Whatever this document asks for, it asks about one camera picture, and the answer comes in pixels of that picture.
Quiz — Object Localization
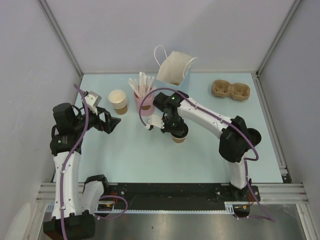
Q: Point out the single brown paper cup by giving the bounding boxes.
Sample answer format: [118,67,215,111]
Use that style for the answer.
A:
[172,135,186,144]

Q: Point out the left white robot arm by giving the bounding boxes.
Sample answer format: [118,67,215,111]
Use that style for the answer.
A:
[43,103,121,240]

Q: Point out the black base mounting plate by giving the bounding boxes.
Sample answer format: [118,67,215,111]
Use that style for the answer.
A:
[103,183,261,211]

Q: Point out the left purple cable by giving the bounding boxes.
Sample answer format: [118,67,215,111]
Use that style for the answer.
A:
[59,83,90,240]

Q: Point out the white and blue paper bag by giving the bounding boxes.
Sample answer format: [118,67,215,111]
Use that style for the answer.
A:
[153,45,199,85]

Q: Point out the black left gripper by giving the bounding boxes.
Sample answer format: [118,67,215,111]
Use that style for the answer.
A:
[72,105,120,134]

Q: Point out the stack of brown paper cups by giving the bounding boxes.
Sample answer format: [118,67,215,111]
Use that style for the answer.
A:
[108,89,128,115]

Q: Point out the aluminium frame rail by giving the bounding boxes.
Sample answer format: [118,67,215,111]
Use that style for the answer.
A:
[36,176,308,219]

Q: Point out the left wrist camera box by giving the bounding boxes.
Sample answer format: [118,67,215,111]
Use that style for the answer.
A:
[84,91,102,115]

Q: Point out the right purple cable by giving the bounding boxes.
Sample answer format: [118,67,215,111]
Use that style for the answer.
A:
[139,87,276,223]

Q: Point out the purple cable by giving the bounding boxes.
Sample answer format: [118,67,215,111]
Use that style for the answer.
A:
[139,87,276,223]
[59,83,90,240]

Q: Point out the pink straw holder cup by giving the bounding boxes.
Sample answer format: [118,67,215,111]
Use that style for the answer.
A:
[133,92,155,117]

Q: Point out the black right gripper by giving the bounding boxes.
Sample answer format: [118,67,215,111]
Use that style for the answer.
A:
[161,115,185,136]

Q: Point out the bundle of wrapped white straws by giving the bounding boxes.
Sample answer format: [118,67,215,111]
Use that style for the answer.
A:
[128,72,156,99]

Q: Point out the black plastic cup lid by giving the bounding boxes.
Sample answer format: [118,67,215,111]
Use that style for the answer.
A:
[171,124,189,139]

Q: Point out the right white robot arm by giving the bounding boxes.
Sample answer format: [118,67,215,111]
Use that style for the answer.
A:
[147,91,261,201]

